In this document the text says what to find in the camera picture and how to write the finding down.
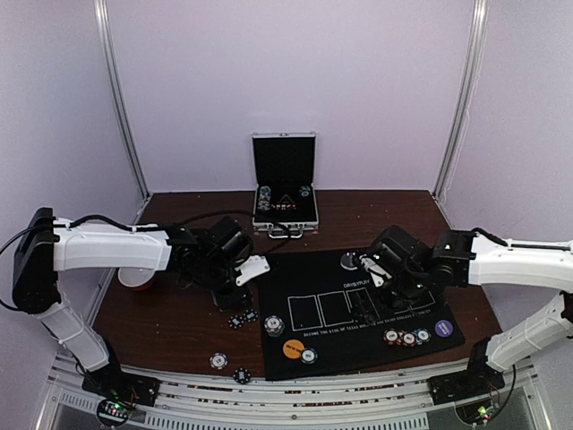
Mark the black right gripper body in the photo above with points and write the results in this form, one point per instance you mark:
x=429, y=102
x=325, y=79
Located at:
x=393, y=296

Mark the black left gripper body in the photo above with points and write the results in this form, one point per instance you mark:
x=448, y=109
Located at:
x=226, y=300

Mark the black orange hundred chip stack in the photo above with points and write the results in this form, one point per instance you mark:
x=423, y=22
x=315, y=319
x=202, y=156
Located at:
x=408, y=339

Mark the small chip stack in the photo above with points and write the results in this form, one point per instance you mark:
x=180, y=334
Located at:
x=273, y=326

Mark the purple small blind button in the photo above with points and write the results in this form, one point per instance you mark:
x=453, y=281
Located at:
x=444, y=328

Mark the orange big blind button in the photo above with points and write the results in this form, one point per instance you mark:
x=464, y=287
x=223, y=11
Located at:
x=293, y=349

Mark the blue green fifty chip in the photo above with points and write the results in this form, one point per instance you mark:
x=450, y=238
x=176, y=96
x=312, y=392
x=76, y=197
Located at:
x=309, y=356

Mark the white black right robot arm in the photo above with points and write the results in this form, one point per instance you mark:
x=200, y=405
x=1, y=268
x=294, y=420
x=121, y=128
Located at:
x=403, y=267

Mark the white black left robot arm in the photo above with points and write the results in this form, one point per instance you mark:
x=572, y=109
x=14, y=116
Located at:
x=219, y=258

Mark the black white chip left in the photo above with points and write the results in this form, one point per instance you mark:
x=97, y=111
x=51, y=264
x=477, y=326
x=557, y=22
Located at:
x=235, y=322

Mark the black white chip right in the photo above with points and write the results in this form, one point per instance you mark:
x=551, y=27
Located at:
x=251, y=315

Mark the black poker table mat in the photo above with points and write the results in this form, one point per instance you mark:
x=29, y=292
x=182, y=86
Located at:
x=313, y=295

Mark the white blue chip flat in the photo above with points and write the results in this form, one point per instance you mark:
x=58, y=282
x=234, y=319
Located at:
x=219, y=361

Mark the white red bowl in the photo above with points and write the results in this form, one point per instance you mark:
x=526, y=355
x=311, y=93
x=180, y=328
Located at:
x=136, y=279

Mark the chips row in case left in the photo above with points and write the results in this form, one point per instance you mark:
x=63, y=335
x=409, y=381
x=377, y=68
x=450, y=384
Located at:
x=264, y=198

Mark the aluminium poker case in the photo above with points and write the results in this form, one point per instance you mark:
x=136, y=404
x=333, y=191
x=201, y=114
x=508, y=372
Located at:
x=285, y=162

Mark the chips in case right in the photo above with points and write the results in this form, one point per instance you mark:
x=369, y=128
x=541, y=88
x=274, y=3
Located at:
x=305, y=191

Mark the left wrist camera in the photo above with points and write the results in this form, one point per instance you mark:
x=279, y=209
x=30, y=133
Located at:
x=253, y=267

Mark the black white chip on rail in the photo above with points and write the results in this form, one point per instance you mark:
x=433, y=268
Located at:
x=242, y=375

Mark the aluminium frame rail front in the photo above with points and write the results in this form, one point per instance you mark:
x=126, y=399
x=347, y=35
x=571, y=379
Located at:
x=385, y=400

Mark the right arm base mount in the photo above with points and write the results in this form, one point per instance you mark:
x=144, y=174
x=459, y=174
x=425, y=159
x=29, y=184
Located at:
x=467, y=389

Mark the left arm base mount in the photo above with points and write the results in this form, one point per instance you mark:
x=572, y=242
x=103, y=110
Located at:
x=121, y=400

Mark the left aluminium frame post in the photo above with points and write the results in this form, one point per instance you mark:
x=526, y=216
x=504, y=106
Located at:
x=106, y=41

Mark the aluminium frame post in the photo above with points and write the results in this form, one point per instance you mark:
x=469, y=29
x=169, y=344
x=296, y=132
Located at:
x=106, y=41
x=474, y=54

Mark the right aluminium frame post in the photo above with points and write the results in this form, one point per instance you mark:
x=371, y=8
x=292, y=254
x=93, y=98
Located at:
x=474, y=54

